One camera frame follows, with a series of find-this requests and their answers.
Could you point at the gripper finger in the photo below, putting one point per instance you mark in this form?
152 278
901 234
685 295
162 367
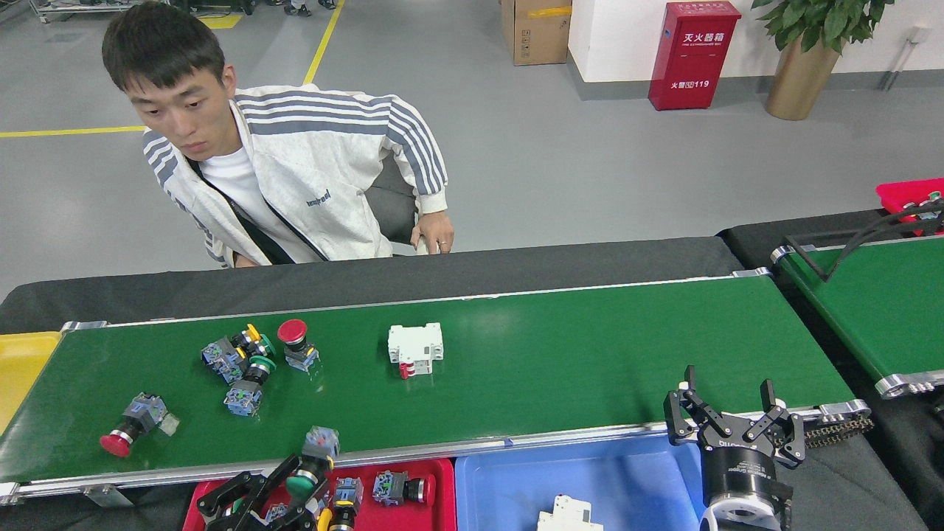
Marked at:
789 439
306 516
686 420
228 495

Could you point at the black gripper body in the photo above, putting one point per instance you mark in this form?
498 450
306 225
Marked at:
741 472

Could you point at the white circuit breaker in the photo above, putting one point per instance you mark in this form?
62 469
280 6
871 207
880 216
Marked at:
568 515
415 343

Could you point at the red plastic tray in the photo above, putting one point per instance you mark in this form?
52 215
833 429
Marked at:
441 516

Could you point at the long green conveyor belt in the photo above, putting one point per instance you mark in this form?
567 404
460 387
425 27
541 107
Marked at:
553 369

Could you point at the short green conveyor belt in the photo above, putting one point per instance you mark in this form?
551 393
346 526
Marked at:
877 310

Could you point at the blue plastic tray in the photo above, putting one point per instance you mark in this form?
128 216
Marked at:
516 487

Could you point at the person's right hand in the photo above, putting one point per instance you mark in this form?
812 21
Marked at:
247 261

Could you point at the person's left hand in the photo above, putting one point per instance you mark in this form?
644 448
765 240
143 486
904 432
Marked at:
435 230

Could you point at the yellow plastic bin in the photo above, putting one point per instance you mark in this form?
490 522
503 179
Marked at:
22 376

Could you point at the red parts bin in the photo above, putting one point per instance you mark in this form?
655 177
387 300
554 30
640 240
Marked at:
903 193

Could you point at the grey office chair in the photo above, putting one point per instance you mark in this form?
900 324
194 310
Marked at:
391 210

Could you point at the person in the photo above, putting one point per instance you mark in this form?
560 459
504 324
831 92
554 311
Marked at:
310 169
299 9

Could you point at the red fire extinguisher cabinet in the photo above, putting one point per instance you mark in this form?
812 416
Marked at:
693 66

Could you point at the potted plant in gold pot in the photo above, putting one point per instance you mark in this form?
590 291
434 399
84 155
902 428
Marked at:
800 85

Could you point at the cardboard box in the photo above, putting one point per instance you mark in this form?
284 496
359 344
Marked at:
535 37

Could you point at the metal rack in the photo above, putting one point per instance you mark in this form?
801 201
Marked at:
74 7

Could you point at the black guide bracket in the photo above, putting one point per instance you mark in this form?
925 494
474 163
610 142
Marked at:
805 257

